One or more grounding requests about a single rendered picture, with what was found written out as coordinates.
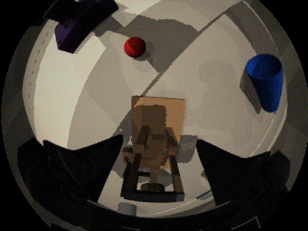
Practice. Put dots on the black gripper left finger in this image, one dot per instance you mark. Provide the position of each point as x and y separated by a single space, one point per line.
89 166

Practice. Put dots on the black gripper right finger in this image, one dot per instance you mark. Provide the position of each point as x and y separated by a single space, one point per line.
225 171

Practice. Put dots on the dark red ball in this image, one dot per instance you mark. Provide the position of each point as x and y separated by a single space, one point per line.
134 47

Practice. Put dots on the blue cup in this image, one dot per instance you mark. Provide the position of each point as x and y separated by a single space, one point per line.
265 73

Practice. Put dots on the dark grey cup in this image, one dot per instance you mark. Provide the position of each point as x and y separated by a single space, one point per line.
127 209

